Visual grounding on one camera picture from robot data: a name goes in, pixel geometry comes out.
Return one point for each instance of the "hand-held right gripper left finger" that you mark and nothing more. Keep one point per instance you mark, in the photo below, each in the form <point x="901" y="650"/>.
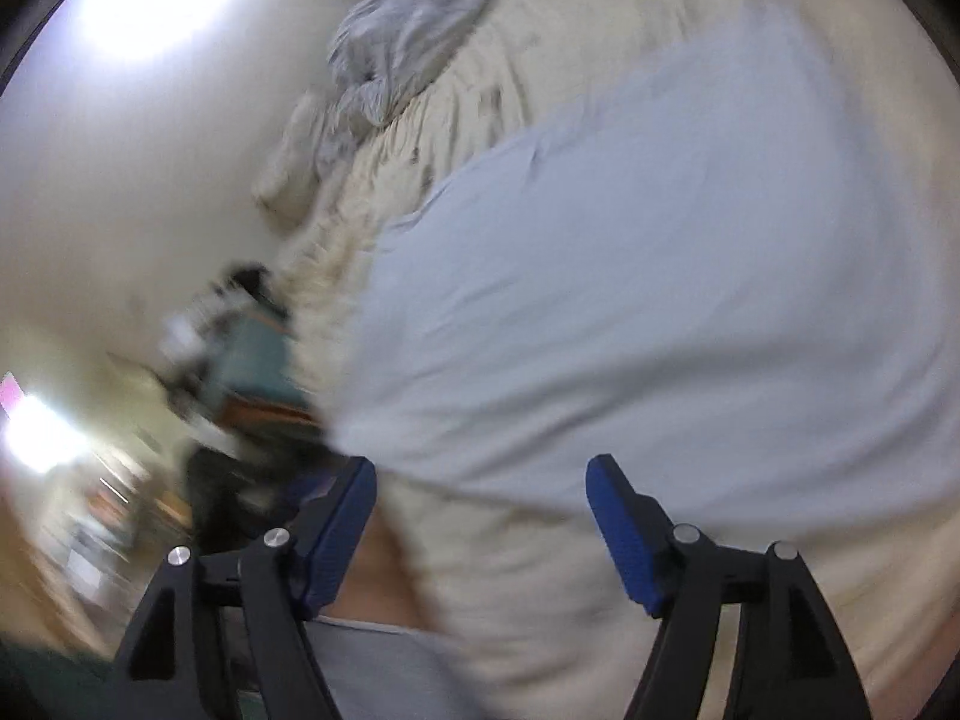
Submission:
<point x="345" y="532"/>

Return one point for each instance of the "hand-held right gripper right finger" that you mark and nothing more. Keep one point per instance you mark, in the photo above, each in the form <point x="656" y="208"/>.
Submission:
<point x="622" y="532"/>

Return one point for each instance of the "white printed t-shirt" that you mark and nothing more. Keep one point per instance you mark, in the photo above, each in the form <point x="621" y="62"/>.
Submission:
<point x="637" y="240"/>

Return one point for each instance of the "person's left leg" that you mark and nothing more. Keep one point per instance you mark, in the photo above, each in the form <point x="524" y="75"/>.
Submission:
<point x="382" y="577"/>

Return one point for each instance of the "yellow cartoon-print bed sheet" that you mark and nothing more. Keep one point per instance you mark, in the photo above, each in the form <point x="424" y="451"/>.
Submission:
<point x="525" y="600"/>

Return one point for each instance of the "person's grey shorts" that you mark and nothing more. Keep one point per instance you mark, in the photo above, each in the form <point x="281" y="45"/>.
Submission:
<point x="390" y="675"/>

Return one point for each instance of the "teal orange-striped mattress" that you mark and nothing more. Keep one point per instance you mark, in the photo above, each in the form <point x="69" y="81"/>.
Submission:
<point x="255" y="360"/>

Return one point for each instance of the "pale patterned pillow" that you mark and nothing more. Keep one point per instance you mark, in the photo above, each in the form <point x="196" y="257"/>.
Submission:
<point x="296" y="157"/>

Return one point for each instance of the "grey crumpled quilt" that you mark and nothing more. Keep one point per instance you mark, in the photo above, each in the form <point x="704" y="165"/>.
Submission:
<point x="405" y="37"/>

